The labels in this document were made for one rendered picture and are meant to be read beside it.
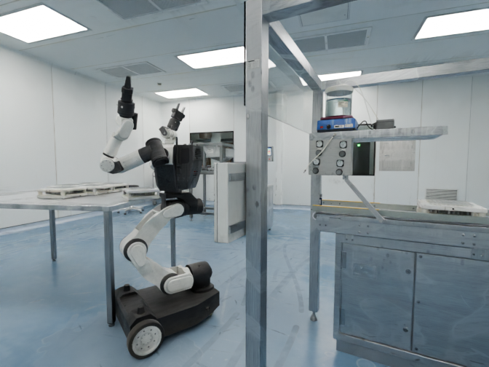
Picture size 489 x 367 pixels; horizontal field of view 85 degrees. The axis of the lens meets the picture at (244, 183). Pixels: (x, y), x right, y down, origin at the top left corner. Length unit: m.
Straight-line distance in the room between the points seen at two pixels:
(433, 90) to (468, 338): 5.78
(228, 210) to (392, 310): 1.16
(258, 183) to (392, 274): 1.00
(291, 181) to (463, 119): 3.69
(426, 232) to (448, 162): 5.45
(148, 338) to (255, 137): 1.33
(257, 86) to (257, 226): 0.47
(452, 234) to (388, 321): 0.57
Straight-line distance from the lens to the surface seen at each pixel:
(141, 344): 1.83
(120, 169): 1.70
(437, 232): 1.57
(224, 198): 0.85
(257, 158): 0.91
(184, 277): 1.96
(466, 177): 7.08
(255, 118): 0.93
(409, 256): 1.64
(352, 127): 1.55
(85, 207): 2.02
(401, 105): 6.86
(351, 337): 1.84
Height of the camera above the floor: 1.08
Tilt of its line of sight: 4 degrees down
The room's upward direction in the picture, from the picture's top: straight up
